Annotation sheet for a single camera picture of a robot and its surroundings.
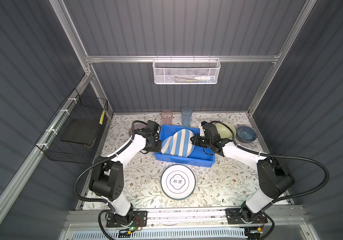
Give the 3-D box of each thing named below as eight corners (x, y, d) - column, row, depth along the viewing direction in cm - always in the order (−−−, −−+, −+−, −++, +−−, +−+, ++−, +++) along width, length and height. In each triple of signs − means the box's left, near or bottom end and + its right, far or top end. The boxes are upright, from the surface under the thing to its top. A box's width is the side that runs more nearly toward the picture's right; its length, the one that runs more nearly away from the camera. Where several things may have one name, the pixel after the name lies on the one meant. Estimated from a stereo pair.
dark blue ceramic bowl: (236, 144, 104) (239, 138, 99) (232, 130, 111) (234, 125, 106) (255, 144, 104) (259, 138, 99) (249, 130, 111) (253, 125, 106)
